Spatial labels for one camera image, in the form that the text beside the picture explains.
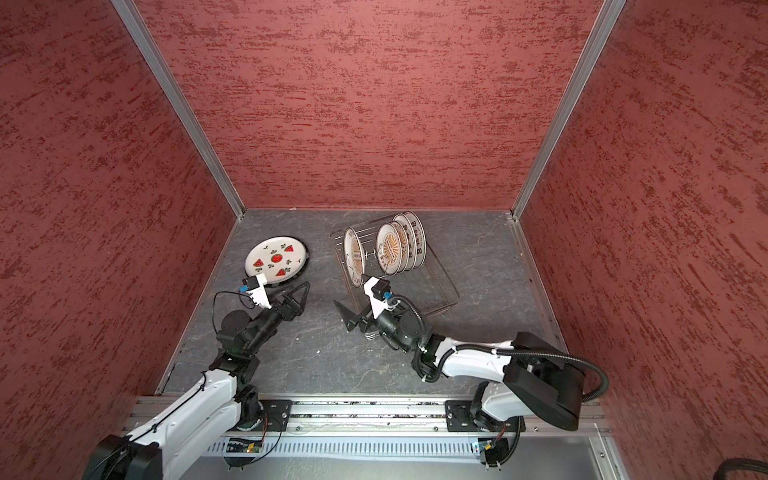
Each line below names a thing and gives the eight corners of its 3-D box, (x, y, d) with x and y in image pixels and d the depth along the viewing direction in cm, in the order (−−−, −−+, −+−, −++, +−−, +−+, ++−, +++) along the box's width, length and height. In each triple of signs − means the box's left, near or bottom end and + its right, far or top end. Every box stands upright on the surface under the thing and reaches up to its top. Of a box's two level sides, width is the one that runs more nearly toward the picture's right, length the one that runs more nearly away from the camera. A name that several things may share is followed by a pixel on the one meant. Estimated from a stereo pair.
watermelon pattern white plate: (242, 283, 101) (238, 278, 98) (258, 241, 113) (255, 236, 110) (300, 283, 101) (298, 278, 98) (310, 242, 113) (308, 236, 110)
